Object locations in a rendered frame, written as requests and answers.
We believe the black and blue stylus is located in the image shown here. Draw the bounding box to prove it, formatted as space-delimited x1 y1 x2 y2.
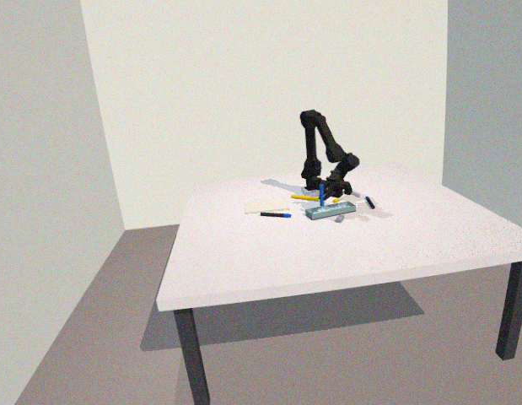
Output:
366 196 375 209
261 213 291 218

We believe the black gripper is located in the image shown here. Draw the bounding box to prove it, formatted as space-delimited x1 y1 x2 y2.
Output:
311 169 352 201

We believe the blue stylus with grey tip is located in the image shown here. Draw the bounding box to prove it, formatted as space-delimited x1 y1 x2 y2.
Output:
320 184 325 211

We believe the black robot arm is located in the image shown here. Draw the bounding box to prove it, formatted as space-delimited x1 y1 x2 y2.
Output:
300 109 360 191

